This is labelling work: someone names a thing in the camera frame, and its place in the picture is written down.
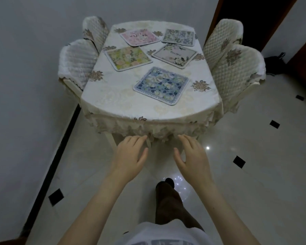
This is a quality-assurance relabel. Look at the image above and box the grey blue floral placemat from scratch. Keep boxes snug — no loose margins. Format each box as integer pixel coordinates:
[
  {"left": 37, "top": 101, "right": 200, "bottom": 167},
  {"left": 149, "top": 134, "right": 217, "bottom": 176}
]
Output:
[{"left": 161, "top": 28, "right": 196, "bottom": 47}]

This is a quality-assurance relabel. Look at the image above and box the pink floral placemat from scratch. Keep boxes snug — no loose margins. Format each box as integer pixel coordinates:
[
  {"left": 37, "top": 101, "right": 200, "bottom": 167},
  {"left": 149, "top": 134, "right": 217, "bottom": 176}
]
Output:
[{"left": 120, "top": 29, "right": 161, "bottom": 47}]

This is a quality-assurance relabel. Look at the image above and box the person's left hand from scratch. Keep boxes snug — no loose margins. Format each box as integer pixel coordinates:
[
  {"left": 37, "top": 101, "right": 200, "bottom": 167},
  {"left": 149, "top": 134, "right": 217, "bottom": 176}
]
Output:
[{"left": 109, "top": 135, "right": 149, "bottom": 186}]

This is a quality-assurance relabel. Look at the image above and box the cream floral lace tablecloth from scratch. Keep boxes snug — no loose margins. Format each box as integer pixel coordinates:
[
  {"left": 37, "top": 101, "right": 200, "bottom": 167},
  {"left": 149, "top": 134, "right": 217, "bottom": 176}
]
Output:
[{"left": 80, "top": 21, "right": 224, "bottom": 144}]

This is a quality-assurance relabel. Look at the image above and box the chair with quilted cream cover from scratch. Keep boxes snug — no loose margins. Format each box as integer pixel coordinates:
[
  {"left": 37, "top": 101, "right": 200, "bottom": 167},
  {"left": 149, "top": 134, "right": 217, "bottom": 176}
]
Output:
[
  {"left": 58, "top": 39, "right": 100, "bottom": 100},
  {"left": 82, "top": 16, "right": 110, "bottom": 53},
  {"left": 203, "top": 19, "right": 244, "bottom": 72},
  {"left": 211, "top": 43, "right": 266, "bottom": 114}
]

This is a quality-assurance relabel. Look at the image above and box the person's right forearm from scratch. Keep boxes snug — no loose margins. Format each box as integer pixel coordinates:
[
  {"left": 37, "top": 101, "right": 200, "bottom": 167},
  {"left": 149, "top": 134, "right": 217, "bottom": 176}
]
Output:
[{"left": 193, "top": 179, "right": 261, "bottom": 245}]

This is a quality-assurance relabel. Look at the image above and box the person's right hand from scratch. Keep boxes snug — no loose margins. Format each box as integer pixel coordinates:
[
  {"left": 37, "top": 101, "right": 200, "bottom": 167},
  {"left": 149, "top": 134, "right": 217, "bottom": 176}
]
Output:
[{"left": 173, "top": 134, "right": 215, "bottom": 188}]

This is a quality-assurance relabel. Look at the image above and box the person's white shirt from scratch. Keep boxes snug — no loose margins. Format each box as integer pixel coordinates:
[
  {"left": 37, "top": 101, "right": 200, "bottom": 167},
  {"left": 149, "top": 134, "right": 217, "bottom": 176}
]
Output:
[{"left": 114, "top": 218, "right": 215, "bottom": 245}]

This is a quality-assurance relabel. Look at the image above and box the black bag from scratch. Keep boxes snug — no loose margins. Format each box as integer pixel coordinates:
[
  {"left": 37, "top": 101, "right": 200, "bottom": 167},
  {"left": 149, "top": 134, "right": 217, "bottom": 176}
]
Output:
[{"left": 265, "top": 52, "right": 288, "bottom": 76}]

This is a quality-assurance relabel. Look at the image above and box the person's brown trouser leg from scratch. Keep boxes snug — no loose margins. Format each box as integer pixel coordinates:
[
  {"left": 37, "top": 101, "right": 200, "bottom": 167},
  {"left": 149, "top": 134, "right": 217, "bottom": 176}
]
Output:
[{"left": 155, "top": 182, "right": 205, "bottom": 231}]

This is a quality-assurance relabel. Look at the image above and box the beige placemat with white flower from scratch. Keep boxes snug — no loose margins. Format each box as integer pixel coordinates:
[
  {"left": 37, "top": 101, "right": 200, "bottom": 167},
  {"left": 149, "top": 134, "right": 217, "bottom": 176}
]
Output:
[{"left": 151, "top": 43, "right": 198, "bottom": 69}]

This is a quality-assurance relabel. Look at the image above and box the yellow green floral placemat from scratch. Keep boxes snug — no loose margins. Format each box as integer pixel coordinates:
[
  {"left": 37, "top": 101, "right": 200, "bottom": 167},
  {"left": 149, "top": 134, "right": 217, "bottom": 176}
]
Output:
[{"left": 104, "top": 45, "right": 154, "bottom": 72}]

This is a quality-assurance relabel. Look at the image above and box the dark brown wooden door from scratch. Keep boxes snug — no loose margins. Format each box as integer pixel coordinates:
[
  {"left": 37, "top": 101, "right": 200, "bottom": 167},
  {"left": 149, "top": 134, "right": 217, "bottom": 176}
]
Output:
[{"left": 206, "top": 0, "right": 300, "bottom": 52}]

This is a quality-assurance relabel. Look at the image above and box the person's left forearm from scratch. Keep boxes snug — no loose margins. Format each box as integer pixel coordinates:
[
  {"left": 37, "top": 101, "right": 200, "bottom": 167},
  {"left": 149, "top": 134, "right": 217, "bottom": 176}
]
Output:
[{"left": 57, "top": 173, "right": 134, "bottom": 245}]

